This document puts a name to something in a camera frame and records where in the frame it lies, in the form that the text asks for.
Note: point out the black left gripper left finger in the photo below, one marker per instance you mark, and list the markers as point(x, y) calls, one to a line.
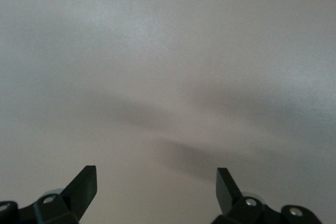
point(78, 195)

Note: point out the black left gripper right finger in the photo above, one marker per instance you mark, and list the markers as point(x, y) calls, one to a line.
point(229, 195)

